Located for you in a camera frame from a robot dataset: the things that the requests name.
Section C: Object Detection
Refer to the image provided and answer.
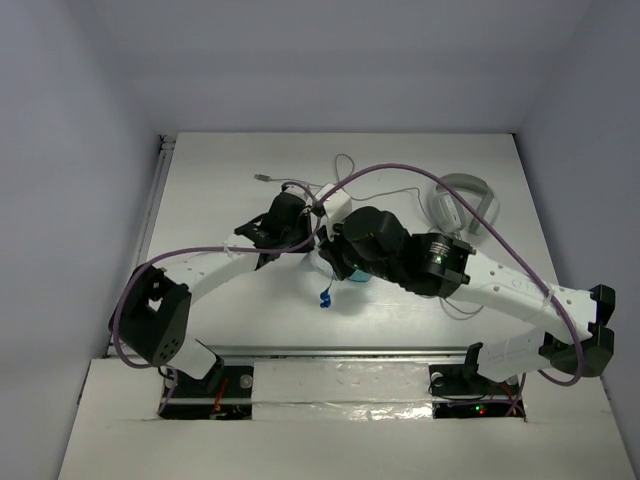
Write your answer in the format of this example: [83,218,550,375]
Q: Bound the thin blue headphone cable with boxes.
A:
[316,277,346,310]

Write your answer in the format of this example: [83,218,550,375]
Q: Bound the teal white cat-ear headphones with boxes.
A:
[309,250,372,283]

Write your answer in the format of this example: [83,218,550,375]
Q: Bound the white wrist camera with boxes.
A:
[281,181,314,202]
[312,189,352,229]

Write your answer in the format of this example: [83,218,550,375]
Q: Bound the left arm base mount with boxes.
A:
[159,360,254,421]

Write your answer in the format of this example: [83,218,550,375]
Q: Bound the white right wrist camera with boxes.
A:
[312,189,352,229]

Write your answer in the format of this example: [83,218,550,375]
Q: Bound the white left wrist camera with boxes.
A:
[281,181,314,202]

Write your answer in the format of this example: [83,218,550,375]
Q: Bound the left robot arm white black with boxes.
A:
[109,192,313,394]

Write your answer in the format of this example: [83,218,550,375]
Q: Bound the grey white headphones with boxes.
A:
[425,173,500,236]

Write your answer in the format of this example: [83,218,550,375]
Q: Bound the aluminium rail frame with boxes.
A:
[102,132,541,359]

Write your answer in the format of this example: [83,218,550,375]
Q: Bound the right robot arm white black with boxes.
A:
[319,207,616,393]

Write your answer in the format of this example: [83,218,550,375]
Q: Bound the grey USB cable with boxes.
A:
[253,153,487,321]

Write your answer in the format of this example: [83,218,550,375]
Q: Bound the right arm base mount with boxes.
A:
[428,342,527,420]

